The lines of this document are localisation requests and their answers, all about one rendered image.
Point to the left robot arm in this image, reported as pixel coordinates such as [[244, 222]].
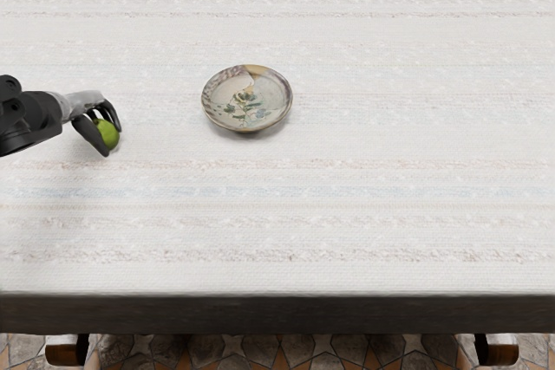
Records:
[[26, 116]]

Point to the green round fruit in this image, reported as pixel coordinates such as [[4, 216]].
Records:
[[110, 134]]

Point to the patterned ceramic plate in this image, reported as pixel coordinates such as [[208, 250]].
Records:
[[247, 97]]

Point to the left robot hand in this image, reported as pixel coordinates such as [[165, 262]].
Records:
[[80, 101]]

